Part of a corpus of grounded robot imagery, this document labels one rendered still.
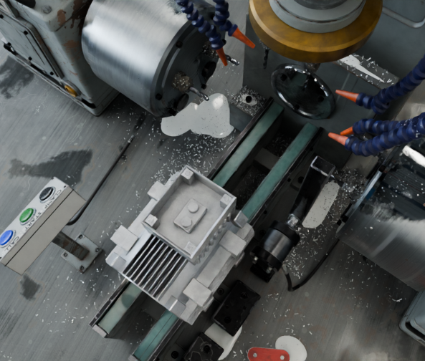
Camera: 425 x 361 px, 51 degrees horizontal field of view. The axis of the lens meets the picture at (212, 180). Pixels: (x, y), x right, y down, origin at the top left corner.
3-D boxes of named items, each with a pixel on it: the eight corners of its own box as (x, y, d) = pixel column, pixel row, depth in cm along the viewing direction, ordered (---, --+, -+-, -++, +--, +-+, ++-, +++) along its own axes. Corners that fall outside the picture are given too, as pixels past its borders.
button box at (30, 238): (72, 190, 87) (52, 174, 84) (87, 200, 82) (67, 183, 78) (9, 261, 82) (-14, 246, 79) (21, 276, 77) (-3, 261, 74)
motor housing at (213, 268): (178, 193, 95) (167, 157, 77) (253, 244, 91) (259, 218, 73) (118, 271, 90) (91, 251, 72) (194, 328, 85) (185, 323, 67)
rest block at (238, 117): (242, 107, 115) (244, 82, 104) (264, 121, 114) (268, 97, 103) (228, 124, 114) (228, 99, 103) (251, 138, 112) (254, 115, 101)
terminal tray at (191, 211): (188, 178, 80) (184, 162, 73) (237, 211, 77) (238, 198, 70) (146, 232, 76) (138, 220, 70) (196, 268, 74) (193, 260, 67)
